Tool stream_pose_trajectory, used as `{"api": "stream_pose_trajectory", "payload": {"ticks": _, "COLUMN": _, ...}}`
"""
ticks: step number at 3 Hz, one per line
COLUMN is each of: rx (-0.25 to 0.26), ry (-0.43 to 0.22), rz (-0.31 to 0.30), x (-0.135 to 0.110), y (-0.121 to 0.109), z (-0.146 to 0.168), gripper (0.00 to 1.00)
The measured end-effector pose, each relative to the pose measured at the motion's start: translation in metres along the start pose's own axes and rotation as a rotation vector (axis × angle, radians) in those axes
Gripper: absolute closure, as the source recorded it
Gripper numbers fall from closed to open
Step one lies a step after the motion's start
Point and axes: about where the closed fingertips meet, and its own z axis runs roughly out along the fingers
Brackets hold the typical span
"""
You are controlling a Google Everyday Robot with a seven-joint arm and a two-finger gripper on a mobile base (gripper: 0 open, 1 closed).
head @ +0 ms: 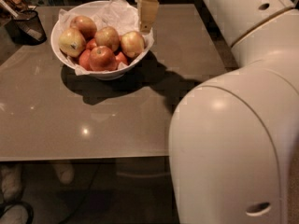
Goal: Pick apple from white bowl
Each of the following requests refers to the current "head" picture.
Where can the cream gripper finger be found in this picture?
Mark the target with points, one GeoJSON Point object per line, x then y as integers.
{"type": "Point", "coordinates": [147, 12]}

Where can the yellow-red apple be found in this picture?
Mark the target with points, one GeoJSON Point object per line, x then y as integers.
{"type": "Point", "coordinates": [132, 44]}

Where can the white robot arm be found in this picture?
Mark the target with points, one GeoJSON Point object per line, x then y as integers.
{"type": "Point", "coordinates": [231, 138]}

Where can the white paper bowl liner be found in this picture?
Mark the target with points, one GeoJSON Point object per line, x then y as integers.
{"type": "Point", "coordinates": [121, 16]}

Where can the red-yellow apple centre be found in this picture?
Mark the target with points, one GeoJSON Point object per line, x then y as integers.
{"type": "Point", "coordinates": [108, 36]}

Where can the red-yellow apple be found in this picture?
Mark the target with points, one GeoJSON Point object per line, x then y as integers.
{"type": "Point", "coordinates": [85, 25]}
{"type": "Point", "coordinates": [108, 36]}

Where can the small red apple front right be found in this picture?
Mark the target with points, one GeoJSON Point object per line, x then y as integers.
{"type": "Point", "coordinates": [121, 58]}

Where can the small red apple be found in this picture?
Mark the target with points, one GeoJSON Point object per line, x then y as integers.
{"type": "Point", "coordinates": [121, 58]}
{"type": "Point", "coordinates": [91, 44]}
{"type": "Point", "coordinates": [83, 60]}

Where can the red-yellow apple back left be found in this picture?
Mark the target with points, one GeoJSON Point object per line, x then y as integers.
{"type": "Point", "coordinates": [85, 25]}

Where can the small red apple middle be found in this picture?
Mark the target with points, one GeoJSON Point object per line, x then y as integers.
{"type": "Point", "coordinates": [91, 44]}

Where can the red apple front centre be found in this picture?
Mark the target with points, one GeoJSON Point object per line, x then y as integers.
{"type": "Point", "coordinates": [102, 58]}

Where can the small red apple front left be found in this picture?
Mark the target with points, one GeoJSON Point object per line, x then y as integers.
{"type": "Point", "coordinates": [83, 60]}

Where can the yellow-green apple with sticker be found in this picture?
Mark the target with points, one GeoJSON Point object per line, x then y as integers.
{"type": "Point", "coordinates": [71, 42]}

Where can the white ceramic bowl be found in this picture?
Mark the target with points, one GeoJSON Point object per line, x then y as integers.
{"type": "Point", "coordinates": [106, 73]}

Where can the white ruler in cup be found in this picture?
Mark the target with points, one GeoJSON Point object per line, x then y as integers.
{"type": "Point", "coordinates": [17, 17]}

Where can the black mesh pen cup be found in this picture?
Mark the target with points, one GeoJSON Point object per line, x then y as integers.
{"type": "Point", "coordinates": [20, 37]}

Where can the white shoe under table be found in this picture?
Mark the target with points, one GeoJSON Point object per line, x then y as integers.
{"type": "Point", "coordinates": [11, 183]}

